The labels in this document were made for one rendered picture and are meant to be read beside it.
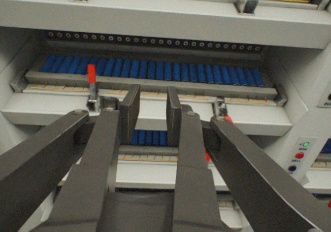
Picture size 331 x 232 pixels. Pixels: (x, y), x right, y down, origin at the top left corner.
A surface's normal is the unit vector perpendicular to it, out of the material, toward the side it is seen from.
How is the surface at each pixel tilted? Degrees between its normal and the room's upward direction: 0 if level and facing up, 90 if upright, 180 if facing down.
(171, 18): 111
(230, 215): 21
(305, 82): 90
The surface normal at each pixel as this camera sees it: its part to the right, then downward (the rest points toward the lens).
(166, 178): 0.07, -0.63
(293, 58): -1.00, -0.05
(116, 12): -0.01, 0.78
